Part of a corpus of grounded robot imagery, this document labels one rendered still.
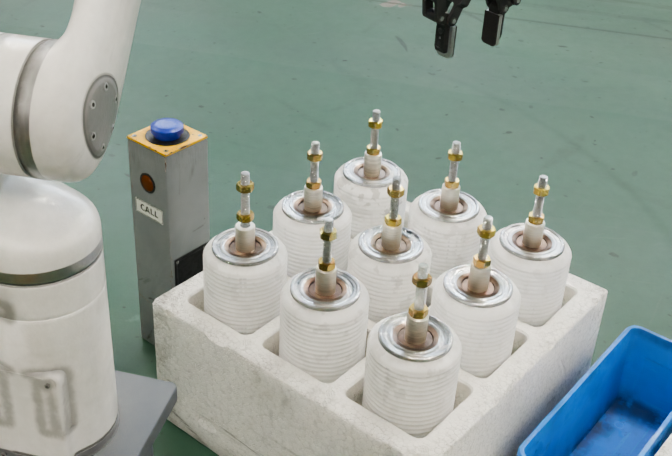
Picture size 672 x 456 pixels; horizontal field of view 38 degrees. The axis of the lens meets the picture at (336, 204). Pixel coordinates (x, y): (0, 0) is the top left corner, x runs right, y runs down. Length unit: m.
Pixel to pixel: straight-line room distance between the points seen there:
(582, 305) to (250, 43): 1.31
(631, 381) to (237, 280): 0.55
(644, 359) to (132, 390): 0.70
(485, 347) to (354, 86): 1.13
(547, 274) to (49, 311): 0.62
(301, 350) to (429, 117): 1.03
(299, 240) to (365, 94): 0.95
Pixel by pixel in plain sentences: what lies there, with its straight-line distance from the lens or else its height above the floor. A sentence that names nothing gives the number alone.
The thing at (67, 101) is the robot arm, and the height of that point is 0.61.
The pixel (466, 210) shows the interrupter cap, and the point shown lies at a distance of 1.20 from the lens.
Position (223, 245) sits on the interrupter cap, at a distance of 1.11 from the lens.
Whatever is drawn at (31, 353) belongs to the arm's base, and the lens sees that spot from 0.73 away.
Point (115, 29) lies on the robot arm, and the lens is 0.67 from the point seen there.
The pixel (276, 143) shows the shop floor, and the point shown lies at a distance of 1.86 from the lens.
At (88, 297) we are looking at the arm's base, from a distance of 0.72.
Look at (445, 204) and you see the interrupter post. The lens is 1.20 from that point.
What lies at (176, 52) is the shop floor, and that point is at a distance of 2.26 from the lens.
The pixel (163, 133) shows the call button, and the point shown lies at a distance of 1.19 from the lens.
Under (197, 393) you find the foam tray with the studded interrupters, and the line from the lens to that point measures 1.18.
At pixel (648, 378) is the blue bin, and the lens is 1.32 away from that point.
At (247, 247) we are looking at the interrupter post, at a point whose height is 0.26.
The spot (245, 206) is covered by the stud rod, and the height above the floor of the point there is 0.31.
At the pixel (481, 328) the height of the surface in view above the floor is 0.23.
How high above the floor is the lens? 0.87
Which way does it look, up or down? 31 degrees down
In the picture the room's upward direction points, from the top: 3 degrees clockwise
